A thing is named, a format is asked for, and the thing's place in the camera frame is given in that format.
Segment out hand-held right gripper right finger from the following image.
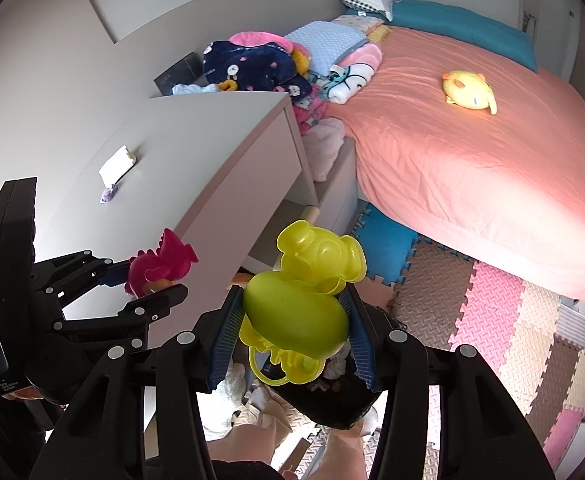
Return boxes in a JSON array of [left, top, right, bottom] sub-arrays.
[[339, 287, 555, 480]]

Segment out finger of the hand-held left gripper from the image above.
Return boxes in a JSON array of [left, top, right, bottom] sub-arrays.
[[50, 283, 190, 352], [31, 249, 134, 307]]

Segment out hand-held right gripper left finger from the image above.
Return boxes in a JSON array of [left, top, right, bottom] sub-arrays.
[[30, 285, 246, 480]]

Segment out pink dinosaur costume doll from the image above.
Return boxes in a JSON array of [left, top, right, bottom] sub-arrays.
[[125, 228, 199, 298]]

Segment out black trash bag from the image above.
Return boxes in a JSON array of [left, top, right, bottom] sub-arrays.
[[252, 345, 388, 430]]

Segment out yellow-green plastic mouse case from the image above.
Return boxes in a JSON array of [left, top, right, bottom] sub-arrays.
[[237, 219, 368, 387]]

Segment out person's left forearm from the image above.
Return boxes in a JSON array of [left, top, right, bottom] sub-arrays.
[[0, 355, 68, 480]]

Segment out person's left hand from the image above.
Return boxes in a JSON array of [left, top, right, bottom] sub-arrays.
[[0, 386, 46, 405]]

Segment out white fluffy cloth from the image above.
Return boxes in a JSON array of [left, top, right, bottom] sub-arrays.
[[197, 360, 256, 436]]

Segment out person's leg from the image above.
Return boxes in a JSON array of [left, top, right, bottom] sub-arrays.
[[207, 400, 293, 480], [319, 422, 375, 480]]

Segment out white paper package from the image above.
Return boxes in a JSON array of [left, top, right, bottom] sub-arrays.
[[99, 145, 137, 187]]

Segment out grey cabinet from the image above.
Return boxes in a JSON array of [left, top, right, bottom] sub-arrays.
[[47, 92, 320, 351]]

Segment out white bed base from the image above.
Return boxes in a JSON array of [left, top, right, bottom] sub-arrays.
[[312, 137, 360, 223]]

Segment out pink bed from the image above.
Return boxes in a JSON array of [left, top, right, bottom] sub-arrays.
[[339, 27, 585, 321]]

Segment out pale blue cloth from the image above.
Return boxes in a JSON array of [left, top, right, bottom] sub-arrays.
[[172, 82, 218, 96]]

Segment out pale pink fluffy cloth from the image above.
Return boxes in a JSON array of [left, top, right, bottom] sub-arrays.
[[302, 117, 345, 183]]

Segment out black box device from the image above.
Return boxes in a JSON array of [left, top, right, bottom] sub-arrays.
[[153, 52, 208, 96]]

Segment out grey ribbed mat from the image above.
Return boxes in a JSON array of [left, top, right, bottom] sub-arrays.
[[557, 300, 585, 357]]

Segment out pink printed blanket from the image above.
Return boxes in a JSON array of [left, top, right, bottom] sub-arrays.
[[292, 75, 330, 133]]

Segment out navy printed blanket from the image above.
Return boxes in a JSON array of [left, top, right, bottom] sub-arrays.
[[202, 40, 313, 98]]

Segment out white pink cartoon blanket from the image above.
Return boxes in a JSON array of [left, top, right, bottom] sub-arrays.
[[329, 42, 383, 106]]

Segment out pink fleece blanket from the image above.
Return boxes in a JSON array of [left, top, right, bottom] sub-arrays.
[[229, 31, 293, 53]]

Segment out yellow chick plush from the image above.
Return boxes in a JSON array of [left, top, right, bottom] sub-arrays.
[[441, 70, 498, 116]]

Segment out light blue blanket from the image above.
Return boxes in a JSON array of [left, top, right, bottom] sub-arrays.
[[285, 20, 368, 73]]

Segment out cream yellow patterned cushion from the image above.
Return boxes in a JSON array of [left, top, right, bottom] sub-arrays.
[[329, 14, 390, 43]]

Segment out teal pillow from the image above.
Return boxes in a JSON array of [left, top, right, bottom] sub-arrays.
[[387, 0, 539, 73]]

